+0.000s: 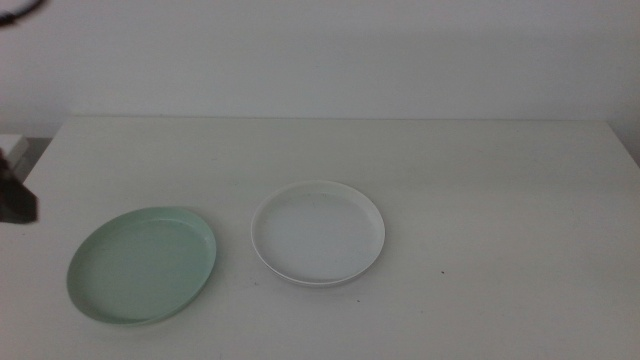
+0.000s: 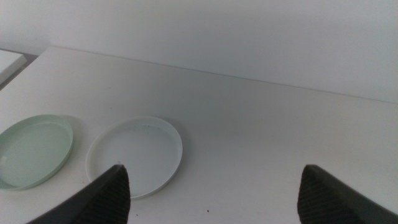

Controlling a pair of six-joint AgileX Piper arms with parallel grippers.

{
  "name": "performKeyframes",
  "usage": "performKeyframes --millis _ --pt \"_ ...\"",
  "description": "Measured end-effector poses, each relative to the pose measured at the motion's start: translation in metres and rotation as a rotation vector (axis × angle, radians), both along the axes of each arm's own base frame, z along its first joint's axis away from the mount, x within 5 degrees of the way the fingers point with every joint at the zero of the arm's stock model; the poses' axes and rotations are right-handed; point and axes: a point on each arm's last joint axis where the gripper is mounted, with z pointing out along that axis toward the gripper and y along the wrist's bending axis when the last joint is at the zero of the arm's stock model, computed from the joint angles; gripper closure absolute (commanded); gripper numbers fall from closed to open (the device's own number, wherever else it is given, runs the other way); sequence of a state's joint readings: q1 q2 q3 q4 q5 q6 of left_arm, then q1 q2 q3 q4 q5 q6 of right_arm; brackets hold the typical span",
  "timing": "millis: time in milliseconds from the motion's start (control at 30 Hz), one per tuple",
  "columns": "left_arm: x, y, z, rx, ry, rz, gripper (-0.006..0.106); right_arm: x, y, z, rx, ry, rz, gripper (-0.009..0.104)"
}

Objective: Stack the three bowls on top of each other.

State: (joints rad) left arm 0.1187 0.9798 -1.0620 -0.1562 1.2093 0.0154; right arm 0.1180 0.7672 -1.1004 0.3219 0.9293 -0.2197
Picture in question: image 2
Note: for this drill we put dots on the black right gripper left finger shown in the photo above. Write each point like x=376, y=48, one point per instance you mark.
x=105, y=199

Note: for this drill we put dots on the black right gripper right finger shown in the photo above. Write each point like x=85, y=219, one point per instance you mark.
x=323, y=202

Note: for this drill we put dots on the white shallow bowl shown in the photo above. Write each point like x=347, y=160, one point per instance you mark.
x=146, y=149

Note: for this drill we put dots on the pale green shallow bowl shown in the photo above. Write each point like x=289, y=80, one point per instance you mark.
x=31, y=149

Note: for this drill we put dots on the white side table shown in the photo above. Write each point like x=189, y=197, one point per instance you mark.
x=9, y=62

